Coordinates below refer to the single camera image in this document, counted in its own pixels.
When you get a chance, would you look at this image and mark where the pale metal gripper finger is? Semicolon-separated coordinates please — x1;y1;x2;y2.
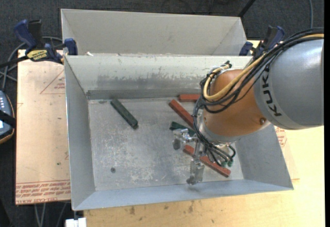
186;159;206;185
172;128;198;151

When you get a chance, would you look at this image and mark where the brown cardboard board, red print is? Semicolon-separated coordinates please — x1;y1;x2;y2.
15;49;301;206

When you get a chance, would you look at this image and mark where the dark green flat block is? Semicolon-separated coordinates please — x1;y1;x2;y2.
110;99;139;129
169;121;196;137

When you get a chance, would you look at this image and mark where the grey metal bin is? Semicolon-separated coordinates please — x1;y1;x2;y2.
60;8;294;211

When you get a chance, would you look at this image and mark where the red-brown flat block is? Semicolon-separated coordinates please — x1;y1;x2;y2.
182;144;232;178
168;99;195;128
177;93;201;103

